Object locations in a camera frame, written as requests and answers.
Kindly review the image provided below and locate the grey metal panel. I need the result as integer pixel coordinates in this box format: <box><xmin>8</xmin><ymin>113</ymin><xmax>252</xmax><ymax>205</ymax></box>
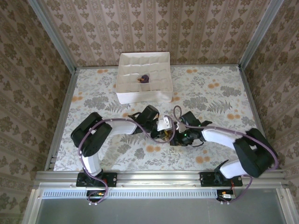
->
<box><xmin>37</xmin><ymin>198</ymin><xmax>287</xmax><ymax>224</ymax></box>

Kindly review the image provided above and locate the floral table cover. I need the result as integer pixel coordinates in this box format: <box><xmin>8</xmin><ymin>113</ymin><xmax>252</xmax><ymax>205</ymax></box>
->
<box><xmin>53</xmin><ymin>65</ymin><xmax>269</xmax><ymax>172</ymax></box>

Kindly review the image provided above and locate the small black connector board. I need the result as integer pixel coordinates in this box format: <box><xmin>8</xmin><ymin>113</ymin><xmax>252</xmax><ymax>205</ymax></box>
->
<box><xmin>86</xmin><ymin>190</ymin><xmax>106</xmax><ymax>203</ymax></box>
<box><xmin>216</xmin><ymin>189</ymin><xmax>237</xmax><ymax>202</ymax></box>

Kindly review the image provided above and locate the white fabric organizer box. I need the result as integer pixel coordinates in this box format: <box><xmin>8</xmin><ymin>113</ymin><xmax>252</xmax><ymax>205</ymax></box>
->
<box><xmin>115</xmin><ymin>51</ymin><xmax>174</xmax><ymax>105</ymax></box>

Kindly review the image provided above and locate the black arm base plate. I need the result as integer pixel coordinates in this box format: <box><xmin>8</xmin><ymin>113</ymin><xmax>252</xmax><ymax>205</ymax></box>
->
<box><xmin>76</xmin><ymin>172</ymin><xmax>117</xmax><ymax>188</ymax></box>
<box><xmin>199</xmin><ymin>172</ymin><xmax>243</xmax><ymax>187</ymax></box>

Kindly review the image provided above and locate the slotted grey cable duct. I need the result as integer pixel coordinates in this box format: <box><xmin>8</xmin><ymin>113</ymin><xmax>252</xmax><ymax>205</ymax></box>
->
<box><xmin>42</xmin><ymin>188</ymin><xmax>220</xmax><ymax>199</ymax></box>

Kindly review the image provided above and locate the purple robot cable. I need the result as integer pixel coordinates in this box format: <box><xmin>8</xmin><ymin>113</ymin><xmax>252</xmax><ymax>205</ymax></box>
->
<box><xmin>78</xmin><ymin>118</ymin><xmax>175</xmax><ymax>206</ymax></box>
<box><xmin>174</xmin><ymin>105</ymin><xmax>279</xmax><ymax>205</ymax></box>

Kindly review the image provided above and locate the aluminium frame post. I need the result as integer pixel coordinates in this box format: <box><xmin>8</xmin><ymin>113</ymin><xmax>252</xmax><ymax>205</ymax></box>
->
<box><xmin>28</xmin><ymin>0</ymin><xmax>77</xmax><ymax>72</ymax></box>
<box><xmin>276</xmin><ymin>188</ymin><xmax>296</xmax><ymax>224</ymax></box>
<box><xmin>238</xmin><ymin>0</ymin><xmax>285</xmax><ymax>70</ymax></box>
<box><xmin>22</xmin><ymin>189</ymin><xmax>44</xmax><ymax>224</ymax></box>

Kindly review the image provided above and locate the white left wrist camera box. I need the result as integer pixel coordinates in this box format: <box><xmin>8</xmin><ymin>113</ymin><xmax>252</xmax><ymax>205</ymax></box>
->
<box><xmin>157</xmin><ymin>116</ymin><xmax>175</xmax><ymax>132</ymax></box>

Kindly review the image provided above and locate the aluminium front rail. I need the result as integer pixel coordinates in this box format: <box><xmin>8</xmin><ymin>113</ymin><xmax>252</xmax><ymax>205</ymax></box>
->
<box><xmin>35</xmin><ymin>170</ymin><xmax>287</xmax><ymax>189</ymax></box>

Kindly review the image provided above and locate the aluminium side rail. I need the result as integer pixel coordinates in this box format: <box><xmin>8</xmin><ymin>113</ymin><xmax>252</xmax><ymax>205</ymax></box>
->
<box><xmin>238</xmin><ymin>66</ymin><xmax>275</xmax><ymax>170</ymax></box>
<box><xmin>44</xmin><ymin>67</ymin><xmax>79</xmax><ymax>171</ymax></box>

